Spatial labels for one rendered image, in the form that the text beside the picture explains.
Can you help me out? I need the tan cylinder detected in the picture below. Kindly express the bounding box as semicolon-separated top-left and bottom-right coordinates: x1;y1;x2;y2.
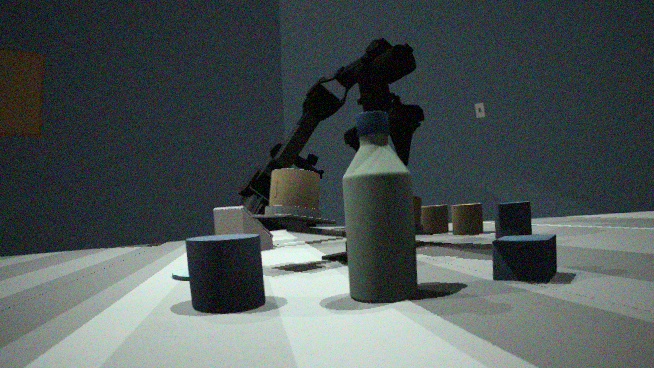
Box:
451;203;483;235
420;205;449;234

